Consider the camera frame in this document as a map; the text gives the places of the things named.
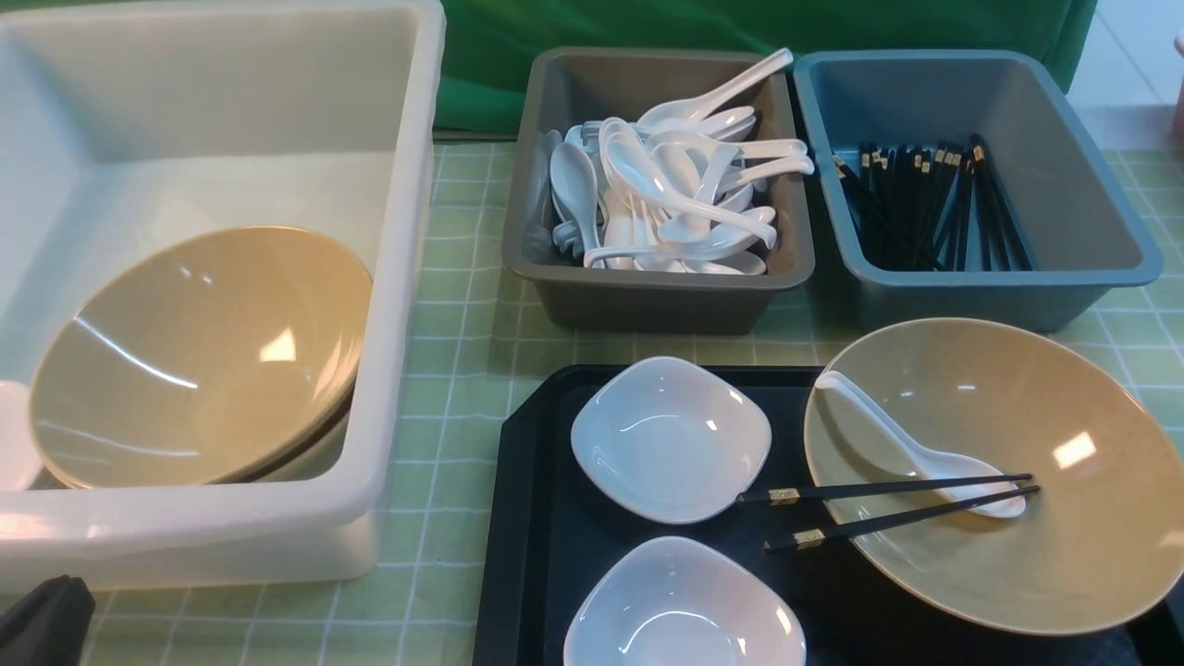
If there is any white spoon sticking out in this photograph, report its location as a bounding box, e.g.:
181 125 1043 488
637 49 794 128

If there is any green checkered tablecloth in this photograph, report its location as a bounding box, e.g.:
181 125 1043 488
0 139 1184 666

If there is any tan bowl in tub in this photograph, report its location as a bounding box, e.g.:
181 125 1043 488
28 225 373 489

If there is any black chopstick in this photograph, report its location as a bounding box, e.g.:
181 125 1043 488
762 485 1041 552
735 474 1032 505

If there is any white square dish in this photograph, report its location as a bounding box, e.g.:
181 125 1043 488
570 357 772 525
562 536 807 665

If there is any pile of black chopsticks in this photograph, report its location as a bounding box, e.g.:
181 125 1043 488
832 132 1035 271

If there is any large white plastic tub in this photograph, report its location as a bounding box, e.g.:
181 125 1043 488
4 1 445 594

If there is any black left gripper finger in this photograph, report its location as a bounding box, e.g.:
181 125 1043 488
1 576 96 665

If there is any green backdrop cloth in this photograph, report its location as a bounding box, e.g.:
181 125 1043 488
433 1 1096 132

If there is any white soup spoon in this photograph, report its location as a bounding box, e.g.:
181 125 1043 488
815 370 1027 519

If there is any blue plastic chopstick bin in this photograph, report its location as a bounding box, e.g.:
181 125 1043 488
792 50 1163 334

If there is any black plastic serving tray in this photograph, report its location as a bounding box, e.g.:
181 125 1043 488
472 365 1180 665

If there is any pile of white spoons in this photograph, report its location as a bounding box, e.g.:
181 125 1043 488
543 108 815 277

